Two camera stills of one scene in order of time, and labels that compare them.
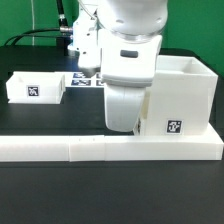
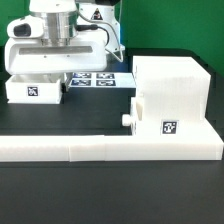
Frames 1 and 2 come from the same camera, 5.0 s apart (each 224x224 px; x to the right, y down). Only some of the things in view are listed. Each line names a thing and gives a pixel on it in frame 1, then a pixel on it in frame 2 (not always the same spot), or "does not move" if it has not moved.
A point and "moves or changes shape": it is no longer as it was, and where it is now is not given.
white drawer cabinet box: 180,97 moves or changes shape
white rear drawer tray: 36,87 does not move
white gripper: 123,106 to 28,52
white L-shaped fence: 161,147 does not move
